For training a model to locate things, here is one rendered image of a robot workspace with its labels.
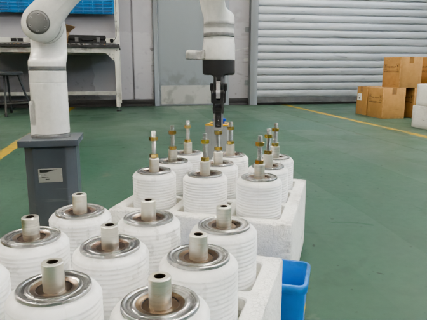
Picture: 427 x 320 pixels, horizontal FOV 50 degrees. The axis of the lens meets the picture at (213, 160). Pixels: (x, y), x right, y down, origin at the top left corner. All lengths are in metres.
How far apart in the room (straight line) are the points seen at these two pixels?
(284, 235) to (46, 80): 0.70
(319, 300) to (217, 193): 0.31
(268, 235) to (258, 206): 0.06
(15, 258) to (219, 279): 0.26
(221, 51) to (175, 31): 5.19
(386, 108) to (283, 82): 2.04
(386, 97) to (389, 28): 2.44
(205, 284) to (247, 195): 0.43
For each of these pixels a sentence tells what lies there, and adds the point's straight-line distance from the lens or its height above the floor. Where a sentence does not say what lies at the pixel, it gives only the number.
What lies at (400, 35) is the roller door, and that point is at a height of 0.95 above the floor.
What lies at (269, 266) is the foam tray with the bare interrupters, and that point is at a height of 0.18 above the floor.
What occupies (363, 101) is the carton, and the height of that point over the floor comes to 0.14.
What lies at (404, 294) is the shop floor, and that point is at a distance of 1.10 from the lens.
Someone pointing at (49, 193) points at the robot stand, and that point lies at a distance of 1.25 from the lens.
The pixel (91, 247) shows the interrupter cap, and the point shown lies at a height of 0.25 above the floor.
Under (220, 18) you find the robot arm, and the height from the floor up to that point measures 0.58.
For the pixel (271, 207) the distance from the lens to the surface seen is 0.94.
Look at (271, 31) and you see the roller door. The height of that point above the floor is 0.98.
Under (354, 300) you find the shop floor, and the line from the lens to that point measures 1.04.
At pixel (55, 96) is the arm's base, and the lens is 1.23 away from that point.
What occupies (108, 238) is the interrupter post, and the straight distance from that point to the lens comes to 0.59.
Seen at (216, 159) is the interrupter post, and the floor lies 0.26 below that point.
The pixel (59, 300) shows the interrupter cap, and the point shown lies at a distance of 0.49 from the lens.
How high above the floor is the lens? 0.47
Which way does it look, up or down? 11 degrees down
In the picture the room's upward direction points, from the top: straight up
